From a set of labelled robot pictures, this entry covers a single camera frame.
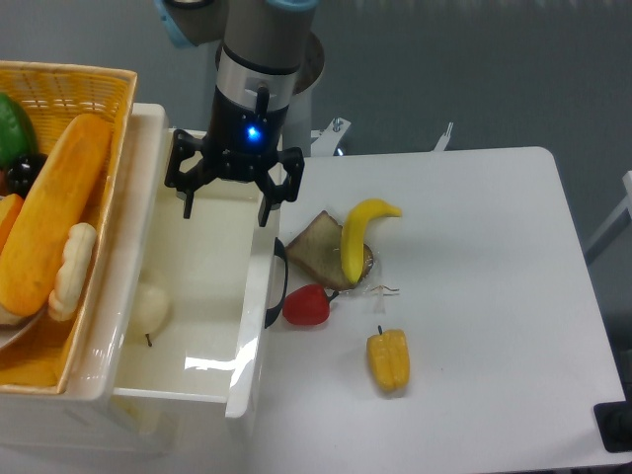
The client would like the yellow bell pepper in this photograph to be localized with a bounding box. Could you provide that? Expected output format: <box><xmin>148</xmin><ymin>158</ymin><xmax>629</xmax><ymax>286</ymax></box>
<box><xmin>366</xmin><ymin>325</ymin><xmax>410</xmax><ymax>393</ymax></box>

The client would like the metal plate in basket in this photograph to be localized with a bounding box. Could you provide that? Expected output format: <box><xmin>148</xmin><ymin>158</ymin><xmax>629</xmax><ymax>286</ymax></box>
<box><xmin>0</xmin><ymin>306</ymin><xmax>46</xmax><ymax>350</ymax></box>

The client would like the white table bracket right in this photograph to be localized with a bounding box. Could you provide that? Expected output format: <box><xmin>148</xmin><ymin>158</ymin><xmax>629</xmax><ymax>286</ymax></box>
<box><xmin>434</xmin><ymin>121</ymin><xmax>454</xmax><ymax>152</ymax></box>

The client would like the black drawer handle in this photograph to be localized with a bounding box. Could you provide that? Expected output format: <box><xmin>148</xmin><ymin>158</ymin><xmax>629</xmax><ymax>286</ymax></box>
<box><xmin>265</xmin><ymin>237</ymin><xmax>289</xmax><ymax>329</ymax></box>

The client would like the green pepper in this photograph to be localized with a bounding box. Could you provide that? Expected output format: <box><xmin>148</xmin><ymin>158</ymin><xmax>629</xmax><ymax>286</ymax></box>
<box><xmin>1</xmin><ymin>93</ymin><xmax>39</xmax><ymax>169</ymax></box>

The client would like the brown bread slice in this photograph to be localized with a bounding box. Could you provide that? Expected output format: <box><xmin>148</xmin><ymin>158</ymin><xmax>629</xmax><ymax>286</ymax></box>
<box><xmin>285</xmin><ymin>210</ymin><xmax>375</xmax><ymax>291</ymax></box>

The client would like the white braided bread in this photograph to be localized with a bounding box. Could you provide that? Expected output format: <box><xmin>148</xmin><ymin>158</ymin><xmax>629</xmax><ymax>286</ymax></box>
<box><xmin>47</xmin><ymin>222</ymin><xmax>97</xmax><ymax>322</ymax></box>

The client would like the pale white pear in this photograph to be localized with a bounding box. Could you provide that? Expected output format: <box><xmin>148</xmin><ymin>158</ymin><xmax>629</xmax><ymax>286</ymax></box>
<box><xmin>128</xmin><ymin>282</ymin><xmax>170</xmax><ymax>348</ymax></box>

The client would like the white table bracket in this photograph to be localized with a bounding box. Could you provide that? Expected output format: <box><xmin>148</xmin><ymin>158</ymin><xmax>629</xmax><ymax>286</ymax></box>
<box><xmin>434</xmin><ymin>121</ymin><xmax>454</xmax><ymax>152</ymax></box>
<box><xmin>311</xmin><ymin>118</ymin><xmax>352</xmax><ymax>157</ymax></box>

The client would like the white open upper drawer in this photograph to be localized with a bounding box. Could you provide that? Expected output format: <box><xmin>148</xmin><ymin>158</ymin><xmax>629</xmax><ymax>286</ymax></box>
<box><xmin>109</xmin><ymin>126</ymin><xmax>283</xmax><ymax>420</ymax></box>

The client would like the orange fruit piece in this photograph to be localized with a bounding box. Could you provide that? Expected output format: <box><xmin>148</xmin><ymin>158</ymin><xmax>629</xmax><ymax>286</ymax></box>
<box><xmin>0</xmin><ymin>194</ymin><xmax>24</xmax><ymax>251</ymax></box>

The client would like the orange baguette loaf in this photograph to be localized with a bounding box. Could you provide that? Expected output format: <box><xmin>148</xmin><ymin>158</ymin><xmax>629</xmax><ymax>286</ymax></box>
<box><xmin>1</xmin><ymin>114</ymin><xmax>112</xmax><ymax>319</ymax></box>

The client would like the red bell pepper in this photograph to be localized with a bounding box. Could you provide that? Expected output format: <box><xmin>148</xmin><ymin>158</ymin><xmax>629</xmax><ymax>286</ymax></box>
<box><xmin>282</xmin><ymin>283</ymin><xmax>340</xmax><ymax>326</ymax></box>

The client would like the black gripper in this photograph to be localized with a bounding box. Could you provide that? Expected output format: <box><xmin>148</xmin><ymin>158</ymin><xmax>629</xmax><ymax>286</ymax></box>
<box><xmin>164</xmin><ymin>88</ymin><xmax>304</xmax><ymax>227</ymax></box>

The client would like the clear plastic wrapper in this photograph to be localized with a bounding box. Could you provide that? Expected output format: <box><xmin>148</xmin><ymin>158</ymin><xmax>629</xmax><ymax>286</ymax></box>
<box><xmin>342</xmin><ymin>261</ymin><xmax>401</xmax><ymax>315</ymax></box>

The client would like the black device at corner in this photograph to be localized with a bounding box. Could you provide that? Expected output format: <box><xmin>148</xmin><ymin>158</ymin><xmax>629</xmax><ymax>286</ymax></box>
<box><xmin>593</xmin><ymin>401</ymin><xmax>631</xmax><ymax>453</ymax></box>

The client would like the black grape cluster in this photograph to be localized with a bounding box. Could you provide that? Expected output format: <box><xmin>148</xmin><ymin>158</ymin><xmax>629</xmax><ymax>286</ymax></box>
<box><xmin>5</xmin><ymin>153</ymin><xmax>47</xmax><ymax>198</ymax></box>

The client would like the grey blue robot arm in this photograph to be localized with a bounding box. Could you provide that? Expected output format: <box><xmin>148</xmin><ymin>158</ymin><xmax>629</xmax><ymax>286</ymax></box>
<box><xmin>154</xmin><ymin>1</ymin><xmax>317</xmax><ymax>226</ymax></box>

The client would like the white drawer cabinet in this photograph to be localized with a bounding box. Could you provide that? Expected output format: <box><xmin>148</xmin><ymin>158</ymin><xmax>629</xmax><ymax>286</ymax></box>
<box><xmin>0</xmin><ymin>102</ymin><xmax>179</xmax><ymax>458</ymax></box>

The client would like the white frame at right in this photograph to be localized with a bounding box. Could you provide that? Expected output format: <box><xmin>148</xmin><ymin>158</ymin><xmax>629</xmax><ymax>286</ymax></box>
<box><xmin>584</xmin><ymin>171</ymin><xmax>631</xmax><ymax>266</ymax></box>

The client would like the yellow wicker basket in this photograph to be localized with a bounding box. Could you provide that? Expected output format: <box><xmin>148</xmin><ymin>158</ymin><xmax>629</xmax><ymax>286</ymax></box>
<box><xmin>1</xmin><ymin>60</ymin><xmax>137</xmax><ymax>395</ymax></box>

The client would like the yellow banana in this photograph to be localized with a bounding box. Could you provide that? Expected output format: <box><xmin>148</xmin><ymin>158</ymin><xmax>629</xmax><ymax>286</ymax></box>
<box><xmin>340</xmin><ymin>198</ymin><xmax>402</xmax><ymax>285</ymax></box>

